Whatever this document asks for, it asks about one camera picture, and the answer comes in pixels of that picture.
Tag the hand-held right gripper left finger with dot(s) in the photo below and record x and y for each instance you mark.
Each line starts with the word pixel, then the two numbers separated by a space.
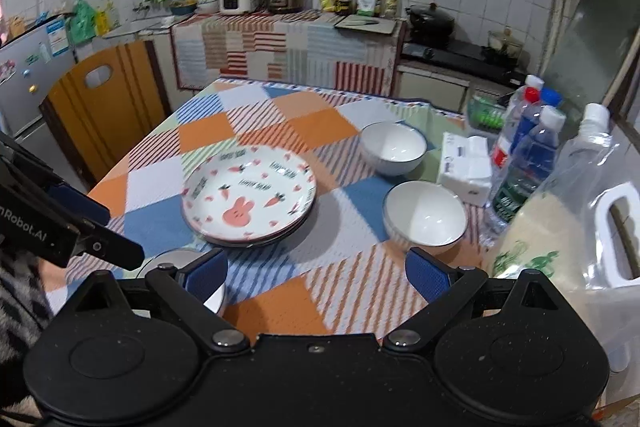
pixel 207 272

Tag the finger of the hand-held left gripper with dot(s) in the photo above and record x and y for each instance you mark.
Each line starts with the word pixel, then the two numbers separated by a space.
pixel 107 249
pixel 80 202

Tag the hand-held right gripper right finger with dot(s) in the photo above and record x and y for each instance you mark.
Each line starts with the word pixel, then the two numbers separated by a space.
pixel 430 272

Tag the white ribbed bowl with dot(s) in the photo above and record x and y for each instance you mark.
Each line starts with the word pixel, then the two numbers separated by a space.
pixel 215 299
pixel 425 214
pixel 392 147

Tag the white bunny carrot plate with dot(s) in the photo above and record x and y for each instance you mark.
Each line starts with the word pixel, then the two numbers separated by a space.
pixel 240 187

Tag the stacked white bowls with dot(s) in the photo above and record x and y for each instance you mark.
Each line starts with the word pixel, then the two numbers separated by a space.
pixel 208 2

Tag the grey patterned clothing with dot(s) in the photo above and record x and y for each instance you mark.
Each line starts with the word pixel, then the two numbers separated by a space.
pixel 20 297

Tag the wooden chair back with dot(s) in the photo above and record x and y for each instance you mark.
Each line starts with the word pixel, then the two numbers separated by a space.
pixel 115 117

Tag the white tissue pack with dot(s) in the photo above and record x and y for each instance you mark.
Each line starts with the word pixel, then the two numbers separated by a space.
pixel 462 172

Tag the refrigerator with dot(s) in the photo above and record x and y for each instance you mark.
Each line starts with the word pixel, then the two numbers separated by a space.
pixel 30 97

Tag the clear plastic rice bag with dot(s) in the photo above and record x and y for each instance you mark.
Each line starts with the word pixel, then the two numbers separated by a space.
pixel 550 227

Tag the green label water bottle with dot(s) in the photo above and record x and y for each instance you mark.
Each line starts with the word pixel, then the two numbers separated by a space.
pixel 530 167

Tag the red cap water bottle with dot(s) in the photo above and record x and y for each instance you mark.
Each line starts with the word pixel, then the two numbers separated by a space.
pixel 505 147

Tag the green plastic basket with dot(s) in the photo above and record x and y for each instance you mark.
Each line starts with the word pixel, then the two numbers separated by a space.
pixel 487 114

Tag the blue cap water bottle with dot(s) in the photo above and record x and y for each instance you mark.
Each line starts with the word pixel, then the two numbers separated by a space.
pixel 530 127

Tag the green plastic bag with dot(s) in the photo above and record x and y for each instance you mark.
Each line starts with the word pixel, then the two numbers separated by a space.
pixel 82 22

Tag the white base cabinet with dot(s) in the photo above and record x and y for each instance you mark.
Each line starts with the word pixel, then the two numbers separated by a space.
pixel 430 87

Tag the yellow plastic bag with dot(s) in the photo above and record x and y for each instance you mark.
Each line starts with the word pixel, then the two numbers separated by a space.
pixel 106 18

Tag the white cap water bottle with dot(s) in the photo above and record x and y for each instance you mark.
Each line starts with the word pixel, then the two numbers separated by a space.
pixel 533 82

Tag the black gas stove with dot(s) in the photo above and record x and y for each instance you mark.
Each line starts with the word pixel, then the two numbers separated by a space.
pixel 450 54

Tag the blue basin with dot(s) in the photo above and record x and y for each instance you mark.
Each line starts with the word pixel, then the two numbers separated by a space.
pixel 183 7

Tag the striped counter cloth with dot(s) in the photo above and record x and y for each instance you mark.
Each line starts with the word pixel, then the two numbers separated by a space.
pixel 280 47

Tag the pot with glass lid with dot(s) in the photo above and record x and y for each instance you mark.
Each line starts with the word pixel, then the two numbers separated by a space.
pixel 505 43

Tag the black wok with lid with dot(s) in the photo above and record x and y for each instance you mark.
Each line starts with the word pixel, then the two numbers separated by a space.
pixel 430 22

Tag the cutting board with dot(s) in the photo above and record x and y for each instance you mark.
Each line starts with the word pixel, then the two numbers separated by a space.
pixel 377 27

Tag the kitchen knife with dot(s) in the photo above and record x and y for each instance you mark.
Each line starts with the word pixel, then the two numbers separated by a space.
pixel 360 21

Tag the metal sheet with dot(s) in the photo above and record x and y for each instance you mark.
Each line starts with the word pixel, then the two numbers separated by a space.
pixel 595 32

